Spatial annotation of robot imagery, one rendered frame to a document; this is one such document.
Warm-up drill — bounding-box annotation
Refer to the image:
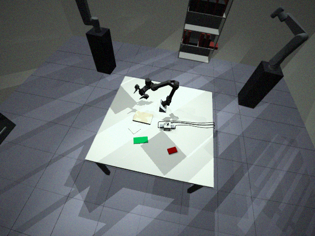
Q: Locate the red rectangular block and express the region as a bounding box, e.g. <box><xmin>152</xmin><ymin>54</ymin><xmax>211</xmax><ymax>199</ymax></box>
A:
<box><xmin>167</xmin><ymin>147</ymin><xmax>177</xmax><ymax>155</ymax></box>

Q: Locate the green flat slab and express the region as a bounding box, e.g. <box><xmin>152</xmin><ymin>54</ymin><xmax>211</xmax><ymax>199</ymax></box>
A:
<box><xmin>133</xmin><ymin>137</ymin><xmax>148</xmax><ymax>144</ymax></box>

